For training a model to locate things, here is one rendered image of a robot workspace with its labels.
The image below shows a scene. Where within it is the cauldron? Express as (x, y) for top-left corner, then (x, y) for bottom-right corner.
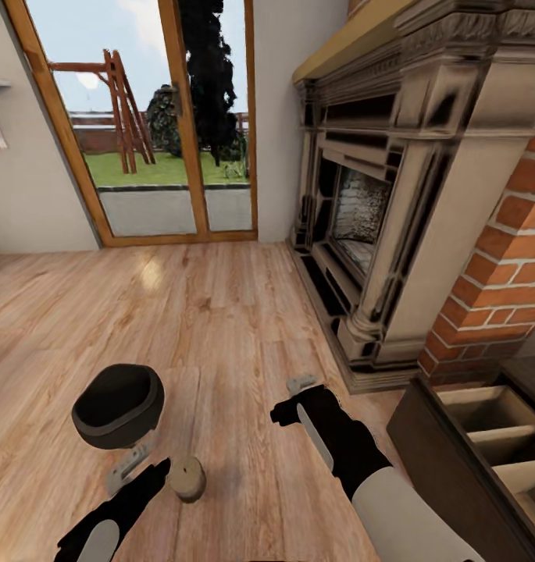
(71, 364), (164, 450)

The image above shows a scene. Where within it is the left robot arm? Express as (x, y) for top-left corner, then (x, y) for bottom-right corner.
(55, 443), (171, 562)

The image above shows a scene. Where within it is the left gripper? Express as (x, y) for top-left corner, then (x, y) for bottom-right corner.
(114, 458), (171, 524)

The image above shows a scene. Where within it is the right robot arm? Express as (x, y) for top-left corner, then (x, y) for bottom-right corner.
(269, 372), (485, 562)

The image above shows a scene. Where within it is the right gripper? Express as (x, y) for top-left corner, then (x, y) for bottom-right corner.
(269, 396), (300, 426)

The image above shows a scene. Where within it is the pillar candle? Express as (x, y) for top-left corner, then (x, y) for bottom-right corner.
(170, 457), (206, 503)

